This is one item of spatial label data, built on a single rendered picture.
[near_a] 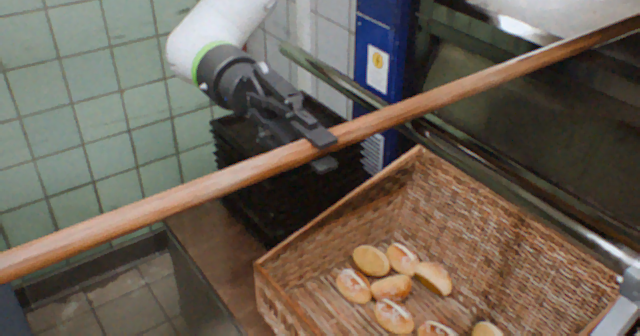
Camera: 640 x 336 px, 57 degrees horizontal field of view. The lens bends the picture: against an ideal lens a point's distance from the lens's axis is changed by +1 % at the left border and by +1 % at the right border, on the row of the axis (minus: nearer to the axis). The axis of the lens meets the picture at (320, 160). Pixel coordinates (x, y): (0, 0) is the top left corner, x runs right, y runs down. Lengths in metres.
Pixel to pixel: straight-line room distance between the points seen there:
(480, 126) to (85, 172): 1.35
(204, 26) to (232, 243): 0.71
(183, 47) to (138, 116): 1.12
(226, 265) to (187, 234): 0.16
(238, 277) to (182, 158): 0.88
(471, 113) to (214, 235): 0.73
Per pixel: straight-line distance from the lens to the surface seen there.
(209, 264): 1.49
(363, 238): 1.44
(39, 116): 2.00
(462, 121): 1.31
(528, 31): 1.21
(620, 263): 0.71
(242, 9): 0.99
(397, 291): 1.34
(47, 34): 1.91
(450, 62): 1.34
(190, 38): 0.98
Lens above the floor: 1.61
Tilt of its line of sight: 35 degrees down
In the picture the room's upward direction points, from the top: straight up
